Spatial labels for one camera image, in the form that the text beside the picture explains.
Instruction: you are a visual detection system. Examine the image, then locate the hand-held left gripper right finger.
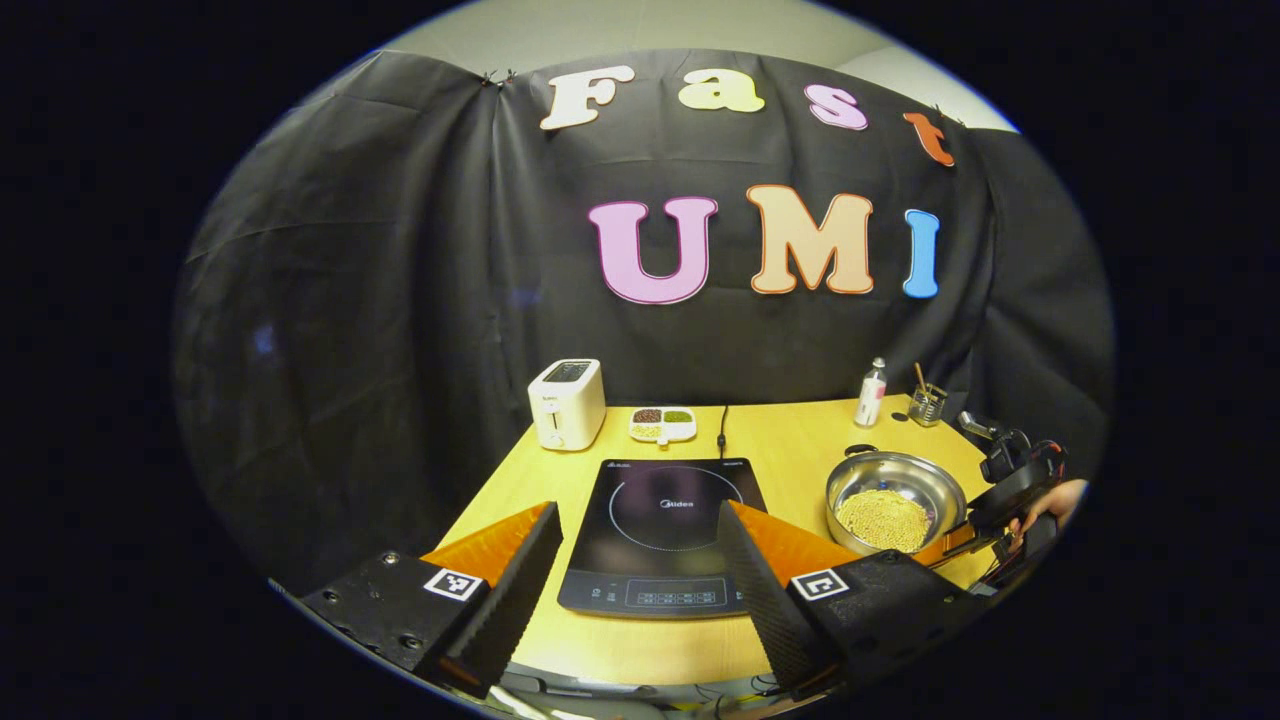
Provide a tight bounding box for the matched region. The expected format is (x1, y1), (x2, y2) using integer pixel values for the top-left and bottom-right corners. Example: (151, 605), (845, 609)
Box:
(716, 500), (986, 694)

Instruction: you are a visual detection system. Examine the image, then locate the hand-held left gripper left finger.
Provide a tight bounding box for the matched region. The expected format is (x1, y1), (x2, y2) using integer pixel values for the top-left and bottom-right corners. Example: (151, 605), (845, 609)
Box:
(300, 500), (564, 698)

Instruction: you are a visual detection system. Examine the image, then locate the steel pot with black handles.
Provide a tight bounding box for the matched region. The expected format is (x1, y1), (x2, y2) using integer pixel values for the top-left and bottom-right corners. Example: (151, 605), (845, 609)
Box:
(825, 444), (969, 557)

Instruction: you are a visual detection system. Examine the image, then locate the black induction cooktop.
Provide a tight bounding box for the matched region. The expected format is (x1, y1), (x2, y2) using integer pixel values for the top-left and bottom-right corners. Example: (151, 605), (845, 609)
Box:
(557, 457), (769, 620)

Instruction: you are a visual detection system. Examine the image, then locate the glass holder with wooden stick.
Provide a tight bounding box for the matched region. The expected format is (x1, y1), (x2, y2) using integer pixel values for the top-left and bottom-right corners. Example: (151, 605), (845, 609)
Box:
(907, 362), (949, 428)

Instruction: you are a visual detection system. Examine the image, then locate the white toaster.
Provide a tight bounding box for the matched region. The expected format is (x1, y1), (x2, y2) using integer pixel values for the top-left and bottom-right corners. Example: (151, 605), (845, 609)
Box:
(527, 359), (607, 452)

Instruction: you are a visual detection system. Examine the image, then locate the white sectioned bean dish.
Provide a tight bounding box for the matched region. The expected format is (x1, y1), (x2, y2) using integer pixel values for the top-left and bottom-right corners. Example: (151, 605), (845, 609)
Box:
(628, 406), (698, 446)

